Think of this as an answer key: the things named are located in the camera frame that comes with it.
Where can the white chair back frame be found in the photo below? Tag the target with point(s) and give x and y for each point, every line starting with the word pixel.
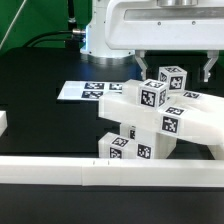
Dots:
pixel 189 116

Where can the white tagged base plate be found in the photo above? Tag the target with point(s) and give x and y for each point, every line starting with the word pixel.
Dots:
pixel 87 90

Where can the white fence bar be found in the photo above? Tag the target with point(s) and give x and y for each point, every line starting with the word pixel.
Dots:
pixel 217 151
pixel 111 172
pixel 3 122

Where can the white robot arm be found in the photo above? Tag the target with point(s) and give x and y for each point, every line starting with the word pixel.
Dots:
pixel 96 48

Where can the white front fence bar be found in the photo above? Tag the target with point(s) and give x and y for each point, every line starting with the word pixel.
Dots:
pixel 111 172

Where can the white right fence bar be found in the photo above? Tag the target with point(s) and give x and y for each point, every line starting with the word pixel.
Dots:
pixel 217 151

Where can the white chair seat part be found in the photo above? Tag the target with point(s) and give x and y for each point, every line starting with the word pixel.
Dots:
pixel 161 145

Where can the white left fence bar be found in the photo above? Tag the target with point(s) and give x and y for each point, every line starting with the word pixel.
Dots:
pixel 3 122

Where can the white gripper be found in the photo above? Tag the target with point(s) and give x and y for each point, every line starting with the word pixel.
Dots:
pixel 148 25

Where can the black vertical post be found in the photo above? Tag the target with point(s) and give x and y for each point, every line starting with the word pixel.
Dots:
pixel 71 12

